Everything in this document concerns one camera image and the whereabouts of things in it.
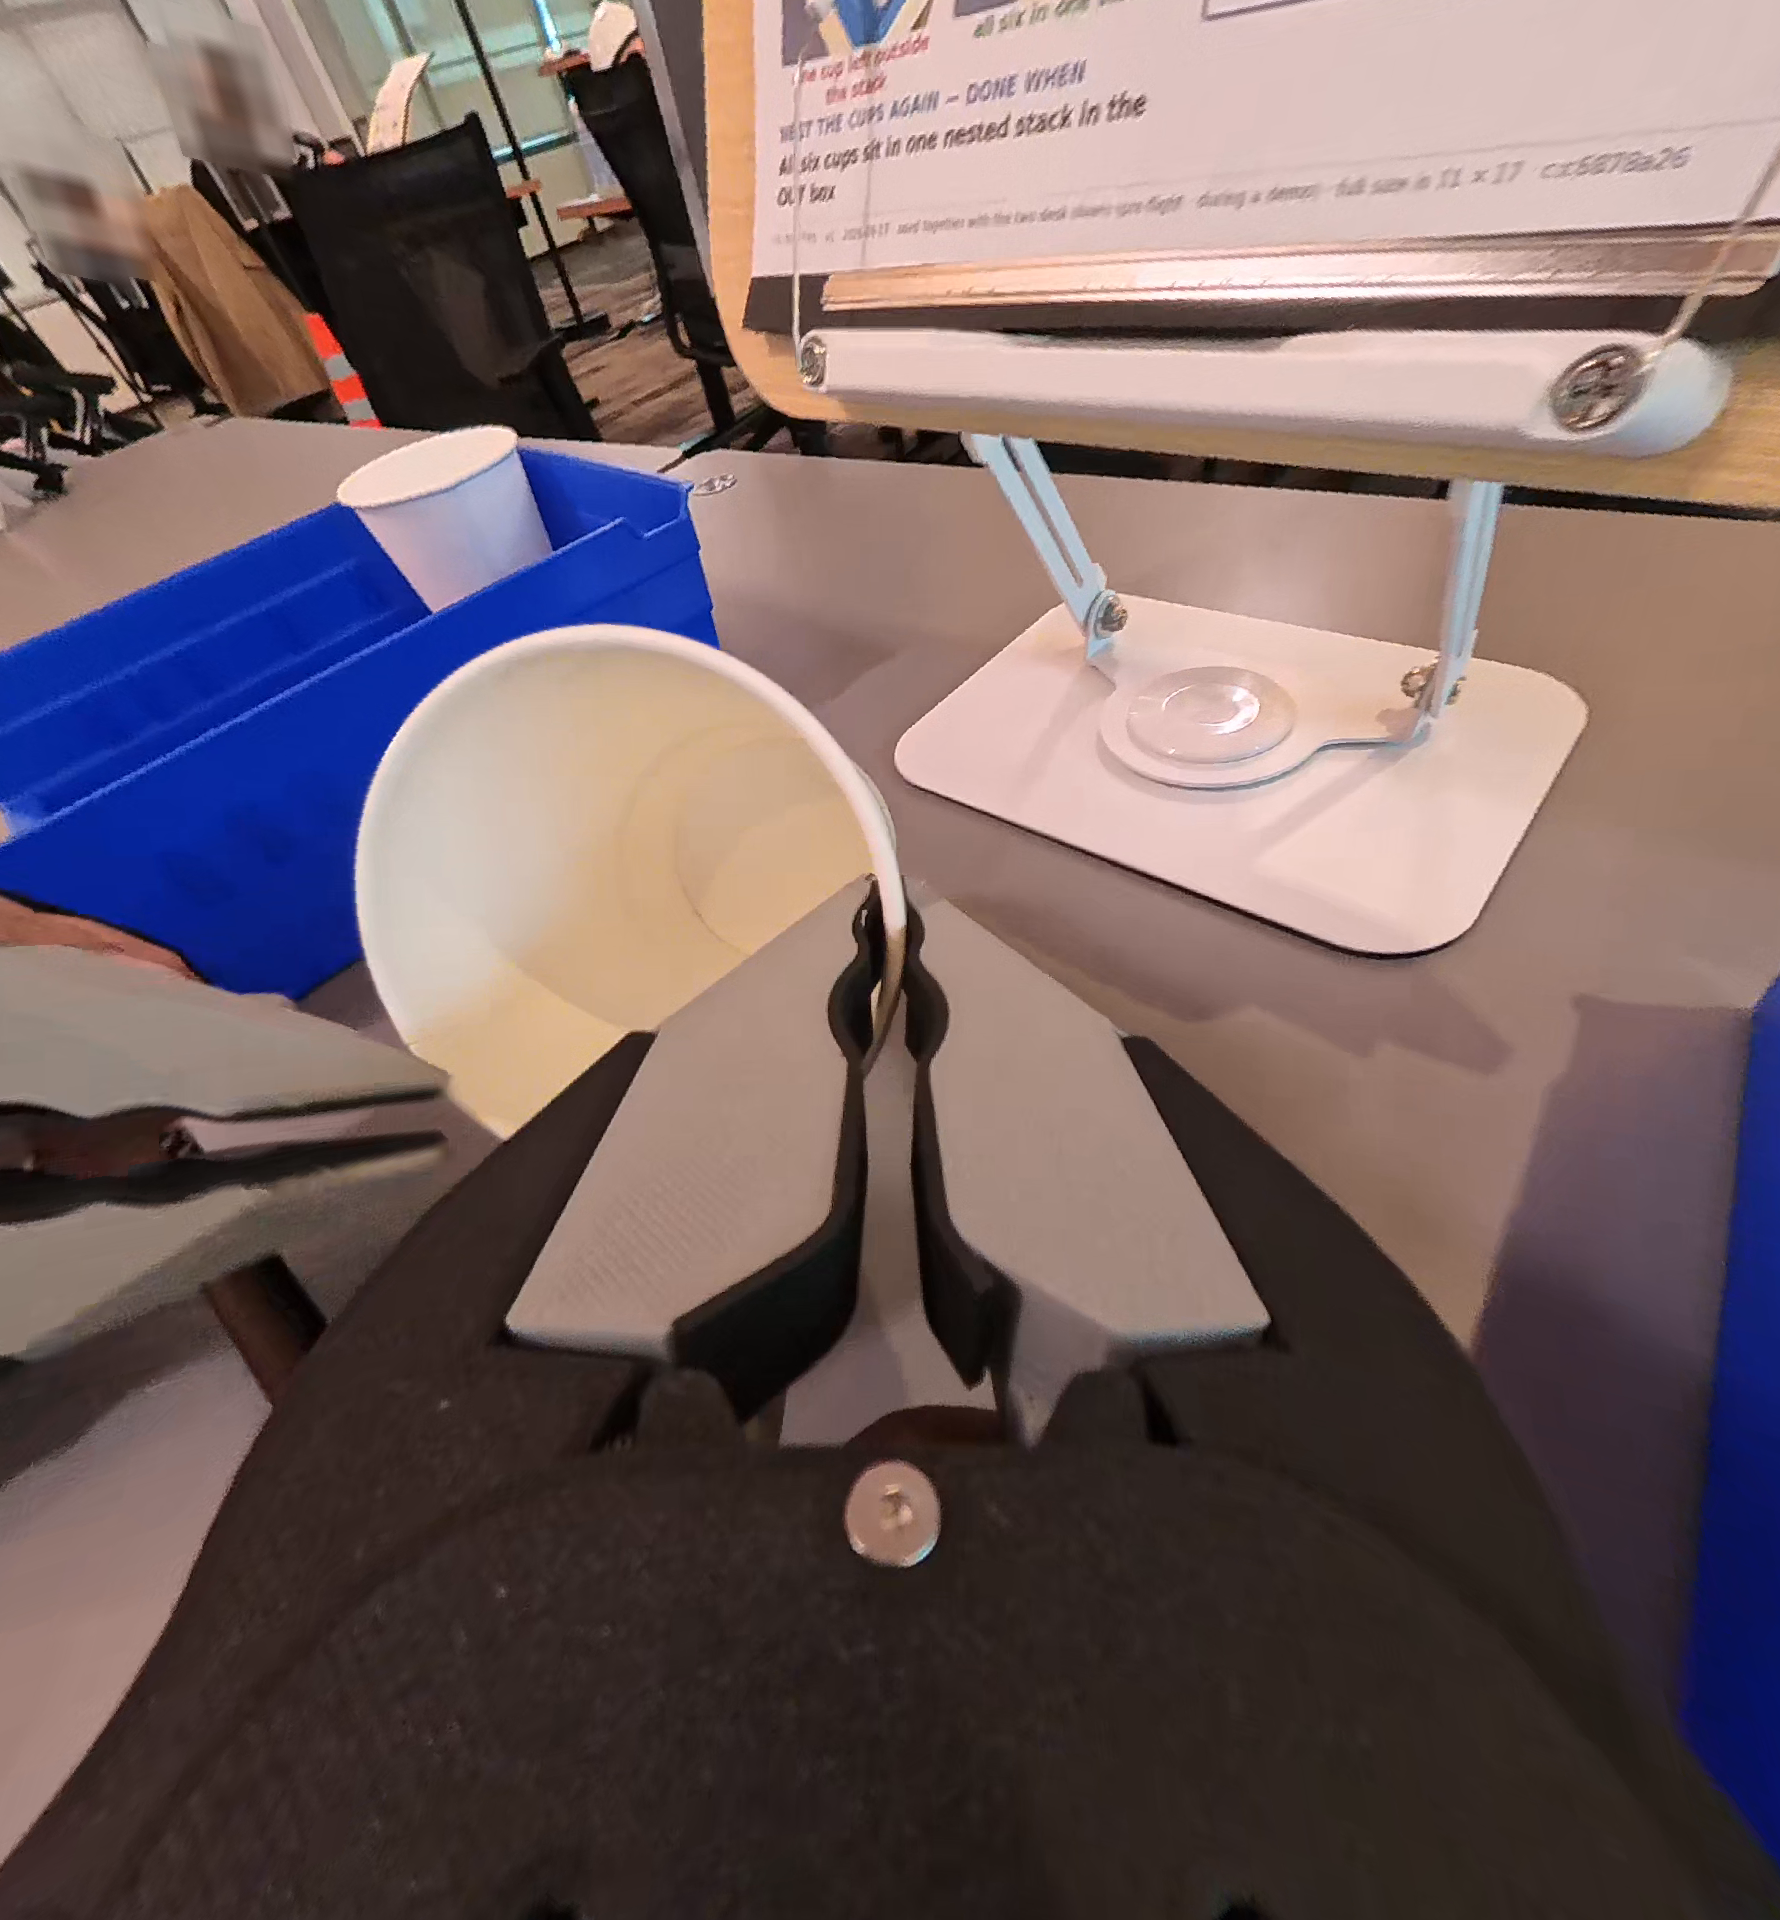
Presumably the wooden document stand white base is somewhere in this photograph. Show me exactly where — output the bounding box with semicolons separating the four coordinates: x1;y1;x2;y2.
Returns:
705;0;1780;962

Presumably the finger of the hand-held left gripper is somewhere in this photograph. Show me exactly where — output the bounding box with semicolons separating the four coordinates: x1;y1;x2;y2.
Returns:
0;1132;449;1374
0;948;457;1168

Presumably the printed instruction sheet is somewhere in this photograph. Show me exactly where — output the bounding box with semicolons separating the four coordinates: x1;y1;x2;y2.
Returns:
744;0;1780;279

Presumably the person's left hand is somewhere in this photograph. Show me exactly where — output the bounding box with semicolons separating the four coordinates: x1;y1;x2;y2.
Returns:
0;869;199;979

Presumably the orange striped traffic cone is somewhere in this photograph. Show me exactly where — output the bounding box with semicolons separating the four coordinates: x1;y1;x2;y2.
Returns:
302;312;380;433

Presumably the brown coat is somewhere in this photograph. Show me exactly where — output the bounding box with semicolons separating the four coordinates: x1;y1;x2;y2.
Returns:
129;182;326;427

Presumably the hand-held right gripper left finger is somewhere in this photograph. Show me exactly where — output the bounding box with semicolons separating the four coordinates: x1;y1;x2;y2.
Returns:
505;878;893;1425

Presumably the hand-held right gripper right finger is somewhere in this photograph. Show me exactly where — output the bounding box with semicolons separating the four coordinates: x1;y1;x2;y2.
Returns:
897;893;1272;1449

